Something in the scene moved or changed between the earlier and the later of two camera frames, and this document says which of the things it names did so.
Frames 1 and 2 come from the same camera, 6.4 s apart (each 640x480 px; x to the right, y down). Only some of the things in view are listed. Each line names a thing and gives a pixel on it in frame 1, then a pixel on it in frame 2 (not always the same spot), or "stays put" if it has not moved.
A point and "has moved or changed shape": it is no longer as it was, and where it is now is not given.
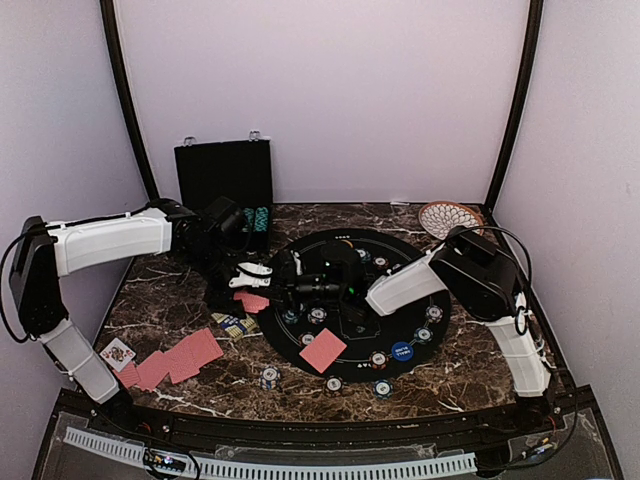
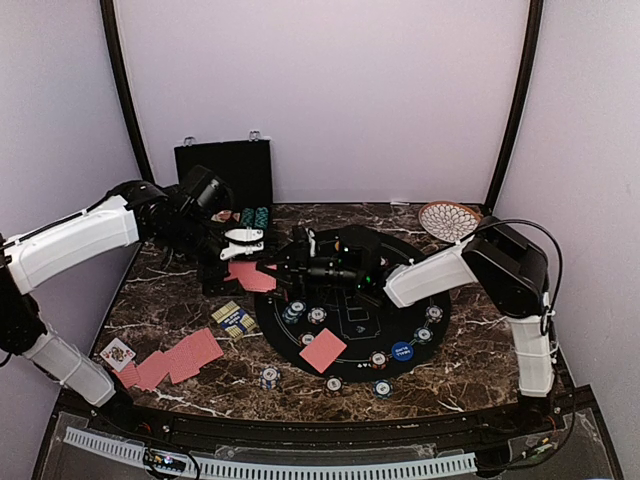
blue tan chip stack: (317, 315) stays put
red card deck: (252, 303) has moved or changed shape
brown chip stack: (378, 359) stays put
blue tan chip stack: (434, 314) stays put
